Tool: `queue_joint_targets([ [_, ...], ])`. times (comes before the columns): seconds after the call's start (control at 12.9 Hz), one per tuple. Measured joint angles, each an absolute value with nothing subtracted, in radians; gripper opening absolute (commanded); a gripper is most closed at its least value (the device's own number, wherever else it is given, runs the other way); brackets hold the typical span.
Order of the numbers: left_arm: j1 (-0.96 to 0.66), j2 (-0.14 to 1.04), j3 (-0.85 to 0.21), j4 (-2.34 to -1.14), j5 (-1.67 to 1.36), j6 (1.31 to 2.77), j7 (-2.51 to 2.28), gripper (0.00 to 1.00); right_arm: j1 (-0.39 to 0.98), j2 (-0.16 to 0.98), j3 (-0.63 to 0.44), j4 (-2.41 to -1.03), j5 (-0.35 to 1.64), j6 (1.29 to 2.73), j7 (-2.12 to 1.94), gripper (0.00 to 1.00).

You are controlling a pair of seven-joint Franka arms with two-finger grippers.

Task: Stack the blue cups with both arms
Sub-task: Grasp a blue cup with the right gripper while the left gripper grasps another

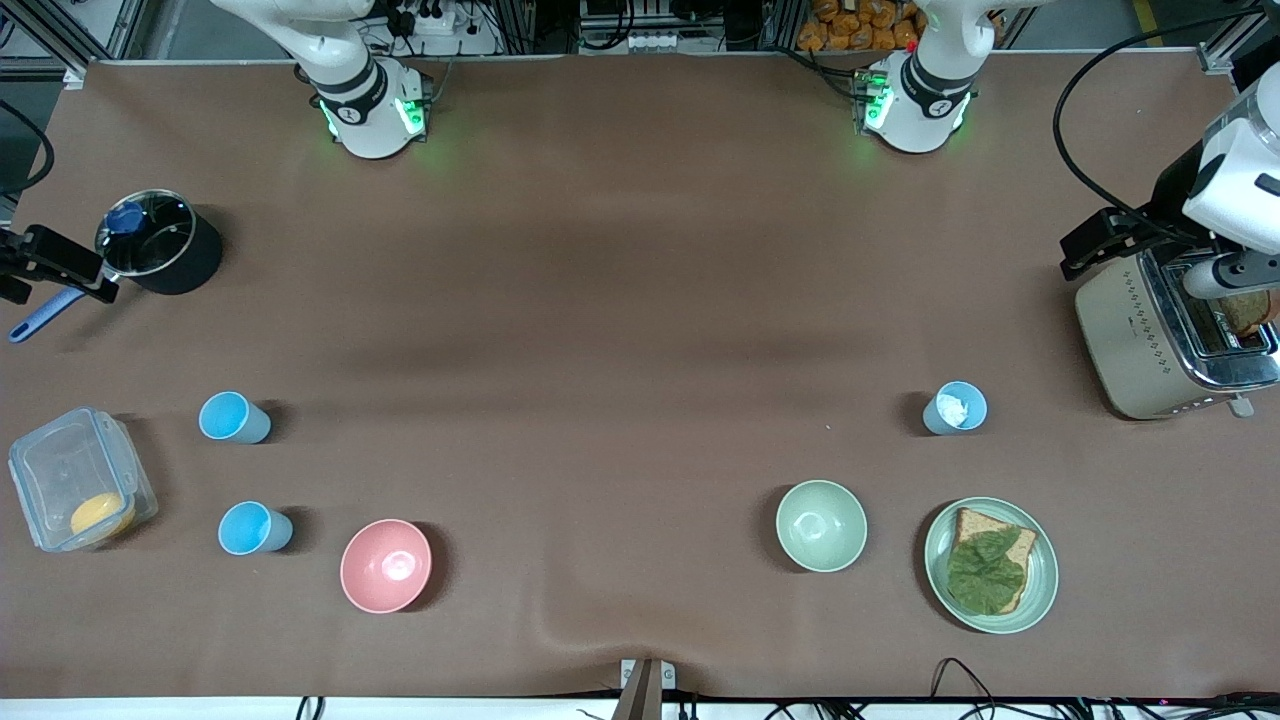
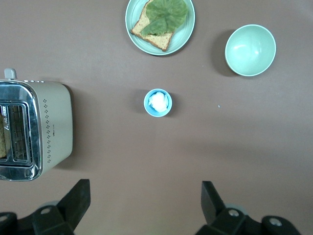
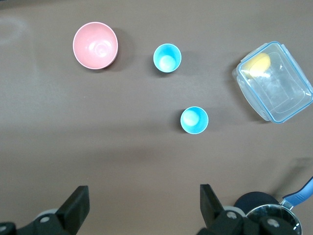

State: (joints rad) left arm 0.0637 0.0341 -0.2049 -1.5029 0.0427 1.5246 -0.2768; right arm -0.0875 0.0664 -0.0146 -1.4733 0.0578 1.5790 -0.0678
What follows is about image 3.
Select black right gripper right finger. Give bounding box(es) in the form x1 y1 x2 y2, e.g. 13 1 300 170
197 184 303 235

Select steel saucepan with blue handle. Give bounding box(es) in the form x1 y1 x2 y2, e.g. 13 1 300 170
246 175 313 235

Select clear container with blue seal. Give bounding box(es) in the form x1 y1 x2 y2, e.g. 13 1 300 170
231 41 313 124

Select dark round cylinder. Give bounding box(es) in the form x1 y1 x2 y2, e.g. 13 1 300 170
233 191 279 216

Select blue plastic cup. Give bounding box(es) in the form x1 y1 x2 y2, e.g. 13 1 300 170
153 43 182 73
180 106 209 136

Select yellow lemon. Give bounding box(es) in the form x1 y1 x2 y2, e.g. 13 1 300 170
243 52 271 78

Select pink bowl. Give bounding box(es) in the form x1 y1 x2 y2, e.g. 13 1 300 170
72 22 119 70

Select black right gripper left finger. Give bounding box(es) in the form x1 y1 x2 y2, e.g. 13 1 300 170
0 185 90 235

